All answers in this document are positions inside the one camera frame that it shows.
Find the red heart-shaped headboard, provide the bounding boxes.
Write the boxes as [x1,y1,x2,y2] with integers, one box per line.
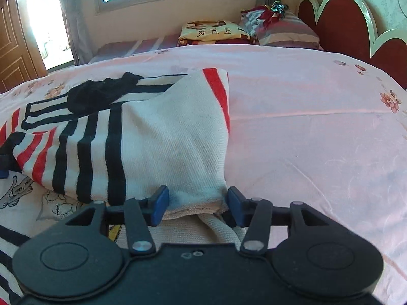
[298,0,406,89]

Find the pink floral quilt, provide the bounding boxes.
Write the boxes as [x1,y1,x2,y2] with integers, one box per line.
[1,45,406,304]

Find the striped pillow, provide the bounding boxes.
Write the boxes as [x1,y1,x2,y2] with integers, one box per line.
[240,6,323,50]

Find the folded yellow red blanket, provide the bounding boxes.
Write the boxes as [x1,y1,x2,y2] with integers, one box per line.
[177,20,256,46]

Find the grey left curtain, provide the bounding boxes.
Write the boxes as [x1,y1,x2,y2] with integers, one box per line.
[59,0,93,65]

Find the wooden door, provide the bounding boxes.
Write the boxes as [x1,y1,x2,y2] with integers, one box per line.
[0,0,48,93]

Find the striped knit sweater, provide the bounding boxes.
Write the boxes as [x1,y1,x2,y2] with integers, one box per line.
[0,67,246,305]

